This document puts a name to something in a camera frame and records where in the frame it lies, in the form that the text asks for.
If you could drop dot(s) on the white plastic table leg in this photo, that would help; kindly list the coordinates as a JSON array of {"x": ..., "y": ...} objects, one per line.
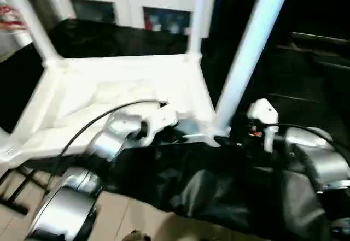
[
  {"x": 246, "y": 60},
  {"x": 198, "y": 19},
  {"x": 5, "y": 145},
  {"x": 32, "y": 25}
]

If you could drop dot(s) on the white plastic table top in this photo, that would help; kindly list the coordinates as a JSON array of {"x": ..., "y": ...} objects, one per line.
[{"x": 109, "y": 69}]

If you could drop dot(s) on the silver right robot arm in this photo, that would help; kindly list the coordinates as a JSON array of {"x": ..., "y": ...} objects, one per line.
[{"x": 328, "y": 164}]

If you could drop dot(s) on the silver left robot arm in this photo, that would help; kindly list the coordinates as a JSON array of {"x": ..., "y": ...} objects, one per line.
[{"x": 106, "y": 142}]

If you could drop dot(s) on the black work mat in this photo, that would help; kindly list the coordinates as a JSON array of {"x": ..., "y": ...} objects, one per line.
[{"x": 218, "y": 183}]

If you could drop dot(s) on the dark brown rounded foot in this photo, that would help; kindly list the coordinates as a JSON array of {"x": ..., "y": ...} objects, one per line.
[{"x": 138, "y": 236}]

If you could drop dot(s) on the small white cup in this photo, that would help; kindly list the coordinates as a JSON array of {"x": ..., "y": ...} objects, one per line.
[{"x": 157, "y": 27}]

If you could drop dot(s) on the white patterned jug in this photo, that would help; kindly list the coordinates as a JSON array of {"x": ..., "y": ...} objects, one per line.
[{"x": 173, "y": 25}]

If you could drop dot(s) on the red bottle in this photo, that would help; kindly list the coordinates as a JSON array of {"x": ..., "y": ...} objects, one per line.
[{"x": 148, "y": 22}]

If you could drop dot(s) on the black flat monitor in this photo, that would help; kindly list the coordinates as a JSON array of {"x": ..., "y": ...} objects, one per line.
[{"x": 320, "y": 38}]

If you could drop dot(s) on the black speaker cabinet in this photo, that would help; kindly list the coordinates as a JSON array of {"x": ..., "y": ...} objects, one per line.
[{"x": 238, "y": 6}]

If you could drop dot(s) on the white sideboard cabinet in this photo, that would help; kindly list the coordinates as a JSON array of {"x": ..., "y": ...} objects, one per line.
[{"x": 128, "y": 3}]

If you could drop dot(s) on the white plastic bin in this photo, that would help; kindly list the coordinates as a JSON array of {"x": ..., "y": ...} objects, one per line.
[{"x": 23, "y": 37}]

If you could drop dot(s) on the grey curtain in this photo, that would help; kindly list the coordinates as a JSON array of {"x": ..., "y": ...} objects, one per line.
[{"x": 46, "y": 0}]

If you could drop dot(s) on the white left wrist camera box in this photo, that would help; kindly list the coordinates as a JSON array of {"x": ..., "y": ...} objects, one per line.
[{"x": 161, "y": 118}]

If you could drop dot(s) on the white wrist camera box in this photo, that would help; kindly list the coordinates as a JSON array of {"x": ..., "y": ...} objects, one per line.
[
  {"x": 161, "y": 118},
  {"x": 262, "y": 112}
]

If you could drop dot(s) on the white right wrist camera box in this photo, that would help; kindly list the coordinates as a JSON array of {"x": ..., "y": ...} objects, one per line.
[{"x": 262, "y": 112}]

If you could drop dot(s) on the black metal folding frame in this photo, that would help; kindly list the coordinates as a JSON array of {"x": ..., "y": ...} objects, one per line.
[{"x": 16, "y": 191}]

